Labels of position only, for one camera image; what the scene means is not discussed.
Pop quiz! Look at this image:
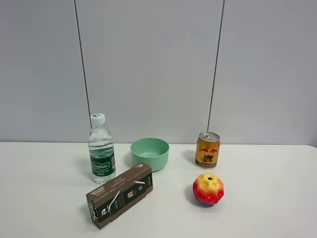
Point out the brown cardboard box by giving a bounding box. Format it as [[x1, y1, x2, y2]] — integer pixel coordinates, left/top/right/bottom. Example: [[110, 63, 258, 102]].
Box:
[[86, 163, 153, 229]]

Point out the gold energy drink can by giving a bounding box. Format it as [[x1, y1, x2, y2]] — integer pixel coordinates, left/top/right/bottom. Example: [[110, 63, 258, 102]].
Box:
[[195, 131, 220, 169]]

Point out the clear plastic water bottle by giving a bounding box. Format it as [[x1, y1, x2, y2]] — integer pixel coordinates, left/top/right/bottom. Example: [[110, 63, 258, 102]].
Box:
[[88, 113, 116, 184]]

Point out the green plastic bowl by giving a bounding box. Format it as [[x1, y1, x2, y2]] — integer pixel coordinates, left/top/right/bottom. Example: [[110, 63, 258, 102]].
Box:
[[130, 138, 169, 172]]

